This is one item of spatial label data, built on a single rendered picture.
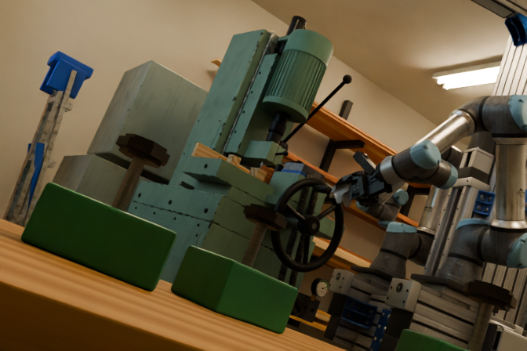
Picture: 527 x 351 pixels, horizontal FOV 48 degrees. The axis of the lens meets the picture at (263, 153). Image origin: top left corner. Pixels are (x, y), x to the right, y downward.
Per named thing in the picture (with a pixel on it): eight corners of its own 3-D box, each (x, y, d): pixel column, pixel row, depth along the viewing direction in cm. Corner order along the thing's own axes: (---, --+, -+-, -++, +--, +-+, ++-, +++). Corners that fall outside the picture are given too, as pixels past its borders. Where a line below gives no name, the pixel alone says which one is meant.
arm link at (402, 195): (394, 203, 273) (400, 186, 275) (379, 201, 282) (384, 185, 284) (406, 209, 276) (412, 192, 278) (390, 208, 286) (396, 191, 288)
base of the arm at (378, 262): (393, 281, 251) (400, 259, 254) (411, 284, 237) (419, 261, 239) (361, 268, 248) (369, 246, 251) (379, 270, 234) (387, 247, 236)
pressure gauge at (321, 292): (311, 299, 200) (320, 276, 201) (304, 297, 203) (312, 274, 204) (324, 305, 203) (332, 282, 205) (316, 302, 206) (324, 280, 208)
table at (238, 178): (231, 179, 174) (239, 160, 176) (180, 171, 198) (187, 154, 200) (360, 247, 208) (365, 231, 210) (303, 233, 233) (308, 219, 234)
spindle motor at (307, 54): (281, 102, 206) (312, 25, 213) (252, 103, 220) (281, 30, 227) (315, 124, 216) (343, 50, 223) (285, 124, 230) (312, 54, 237)
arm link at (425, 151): (446, 169, 157) (427, 158, 152) (412, 185, 164) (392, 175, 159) (441, 144, 161) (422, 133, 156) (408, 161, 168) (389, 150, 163)
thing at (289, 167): (299, 174, 191) (306, 158, 193) (278, 171, 200) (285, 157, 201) (326, 189, 199) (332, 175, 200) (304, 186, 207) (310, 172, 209)
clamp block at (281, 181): (288, 198, 188) (299, 172, 190) (263, 194, 198) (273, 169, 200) (320, 215, 196) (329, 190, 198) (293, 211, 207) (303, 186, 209)
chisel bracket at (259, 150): (263, 162, 207) (272, 140, 209) (241, 161, 219) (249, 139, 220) (278, 171, 212) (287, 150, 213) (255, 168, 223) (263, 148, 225)
